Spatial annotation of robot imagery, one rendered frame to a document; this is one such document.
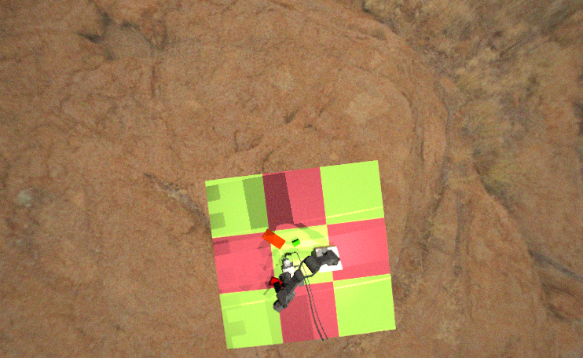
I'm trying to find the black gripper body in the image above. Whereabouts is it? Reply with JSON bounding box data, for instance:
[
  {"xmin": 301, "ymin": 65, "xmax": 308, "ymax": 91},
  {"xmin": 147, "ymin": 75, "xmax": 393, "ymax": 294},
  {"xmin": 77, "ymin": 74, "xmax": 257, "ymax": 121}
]
[{"xmin": 273, "ymin": 280, "xmax": 305, "ymax": 292}]

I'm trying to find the red rectangular block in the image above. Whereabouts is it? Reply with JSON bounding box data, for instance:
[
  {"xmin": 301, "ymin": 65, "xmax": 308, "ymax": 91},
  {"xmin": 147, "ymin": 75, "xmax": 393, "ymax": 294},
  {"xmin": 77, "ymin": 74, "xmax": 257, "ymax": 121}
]
[{"xmin": 270, "ymin": 277, "xmax": 282, "ymax": 286}]

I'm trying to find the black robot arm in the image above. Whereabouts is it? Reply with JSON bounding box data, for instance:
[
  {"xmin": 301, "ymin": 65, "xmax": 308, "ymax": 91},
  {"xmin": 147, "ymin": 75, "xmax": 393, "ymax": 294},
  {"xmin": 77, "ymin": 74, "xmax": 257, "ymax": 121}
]
[{"xmin": 273, "ymin": 249, "xmax": 340, "ymax": 312}]

